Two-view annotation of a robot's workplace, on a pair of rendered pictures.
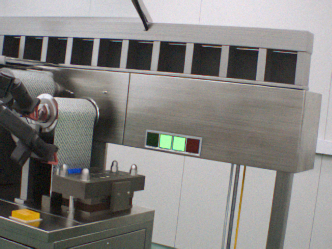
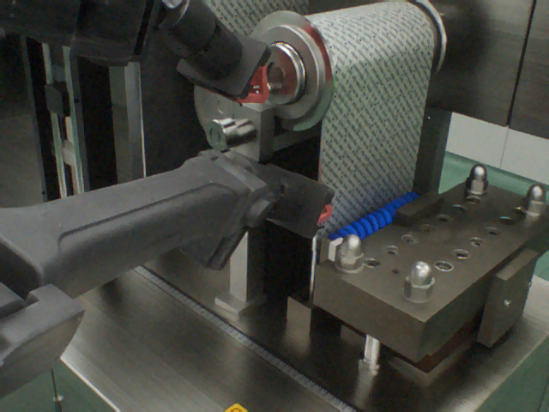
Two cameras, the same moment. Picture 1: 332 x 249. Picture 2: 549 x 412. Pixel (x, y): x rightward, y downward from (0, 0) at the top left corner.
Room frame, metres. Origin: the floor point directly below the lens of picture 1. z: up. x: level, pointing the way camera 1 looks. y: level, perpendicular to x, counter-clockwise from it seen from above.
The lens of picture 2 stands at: (1.41, 0.31, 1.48)
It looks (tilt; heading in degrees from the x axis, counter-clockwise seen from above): 27 degrees down; 13
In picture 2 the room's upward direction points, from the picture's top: 3 degrees clockwise
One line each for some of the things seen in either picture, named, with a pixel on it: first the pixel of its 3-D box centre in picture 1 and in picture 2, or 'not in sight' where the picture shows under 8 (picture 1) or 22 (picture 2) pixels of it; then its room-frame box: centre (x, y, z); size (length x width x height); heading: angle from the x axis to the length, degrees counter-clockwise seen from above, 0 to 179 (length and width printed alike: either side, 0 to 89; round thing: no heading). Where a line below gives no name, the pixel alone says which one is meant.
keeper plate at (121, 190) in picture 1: (121, 195); (509, 297); (2.20, 0.15, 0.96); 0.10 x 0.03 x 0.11; 150
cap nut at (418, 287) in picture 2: (85, 174); (419, 278); (2.08, 0.28, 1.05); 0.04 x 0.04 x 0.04
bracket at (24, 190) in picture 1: (26, 163); (241, 213); (2.17, 0.52, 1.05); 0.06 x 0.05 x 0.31; 150
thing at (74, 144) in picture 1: (72, 151); (371, 165); (2.26, 0.36, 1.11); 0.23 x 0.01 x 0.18; 150
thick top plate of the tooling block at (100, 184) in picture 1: (100, 182); (449, 253); (2.24, 0.24, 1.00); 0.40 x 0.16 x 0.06; 150
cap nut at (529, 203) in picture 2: (133, 169); (535, 196); (2.35, 0.12, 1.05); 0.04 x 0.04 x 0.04
